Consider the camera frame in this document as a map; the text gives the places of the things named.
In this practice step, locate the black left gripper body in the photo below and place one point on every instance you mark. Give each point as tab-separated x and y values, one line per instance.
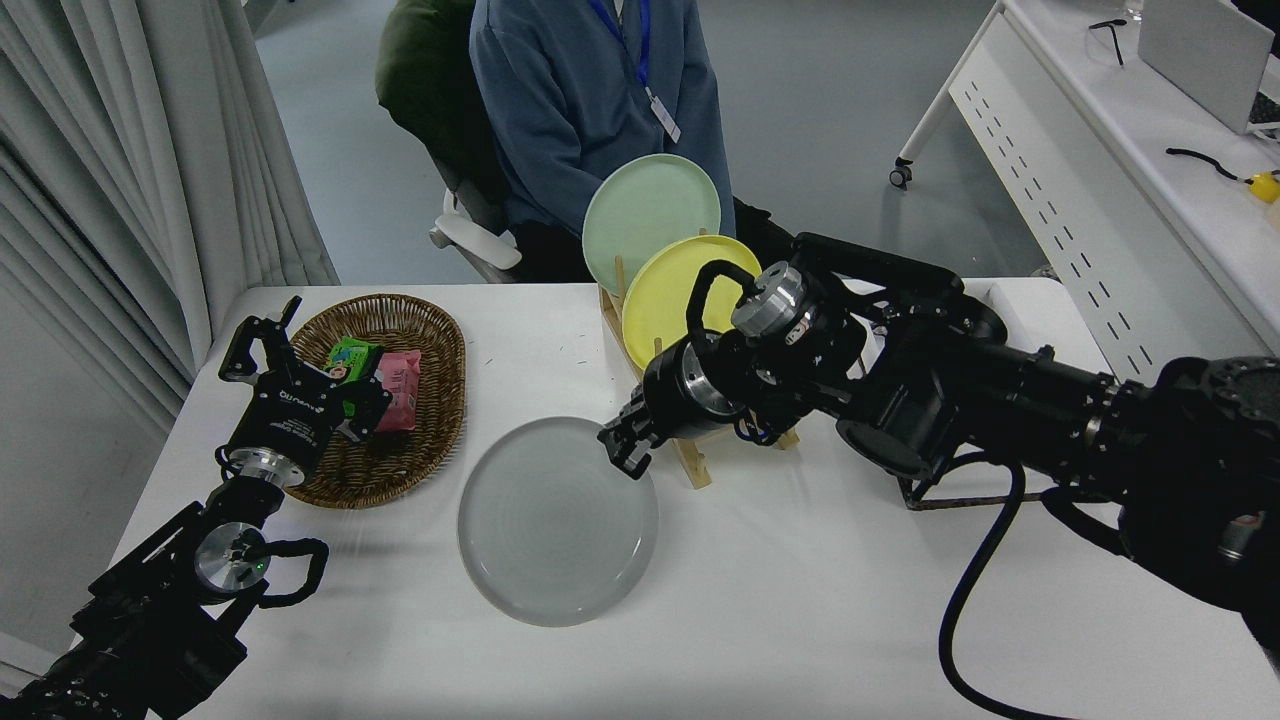
290	415

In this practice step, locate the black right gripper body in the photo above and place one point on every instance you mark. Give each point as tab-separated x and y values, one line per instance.
668	390

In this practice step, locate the gray plate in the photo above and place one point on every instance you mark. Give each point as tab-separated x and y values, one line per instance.
550	530

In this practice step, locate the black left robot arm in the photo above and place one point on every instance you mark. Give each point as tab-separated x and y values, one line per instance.
150	620

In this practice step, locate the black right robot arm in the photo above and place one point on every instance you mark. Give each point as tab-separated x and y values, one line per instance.
1000	400

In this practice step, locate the wooden plate rack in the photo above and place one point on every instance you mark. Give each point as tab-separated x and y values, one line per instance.
703	472

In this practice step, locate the yellow plate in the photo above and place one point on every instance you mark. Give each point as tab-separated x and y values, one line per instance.
660	290

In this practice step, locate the pale green plate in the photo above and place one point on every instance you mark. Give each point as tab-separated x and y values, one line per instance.
645	215

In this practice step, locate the pink snack packet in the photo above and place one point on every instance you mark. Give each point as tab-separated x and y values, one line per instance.
400	395

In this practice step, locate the green snack packet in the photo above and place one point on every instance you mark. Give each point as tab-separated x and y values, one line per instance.
352	355

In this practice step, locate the brown wicker basket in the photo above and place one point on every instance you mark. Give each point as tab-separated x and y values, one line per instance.
430	330

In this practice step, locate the white office chair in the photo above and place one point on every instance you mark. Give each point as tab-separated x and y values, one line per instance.
478	242

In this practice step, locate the pale gray curtain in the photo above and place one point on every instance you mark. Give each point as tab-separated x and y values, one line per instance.
100	150

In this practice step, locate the person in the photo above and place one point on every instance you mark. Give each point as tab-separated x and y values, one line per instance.
560	100

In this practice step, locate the dark green jacket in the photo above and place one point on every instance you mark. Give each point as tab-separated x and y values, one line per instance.
420	70

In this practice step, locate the white tray with cork base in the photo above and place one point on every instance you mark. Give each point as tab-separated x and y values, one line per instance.
998	296

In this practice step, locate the white perforated desk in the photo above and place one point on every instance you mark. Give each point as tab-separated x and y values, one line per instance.
1100	150

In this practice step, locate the black eyeglasses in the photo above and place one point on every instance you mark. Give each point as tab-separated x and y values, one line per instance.
1107	22

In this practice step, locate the small yellow object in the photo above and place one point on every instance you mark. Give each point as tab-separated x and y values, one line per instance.
1266	188

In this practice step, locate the silver laptop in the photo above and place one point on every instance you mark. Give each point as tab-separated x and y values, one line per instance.
1200	50

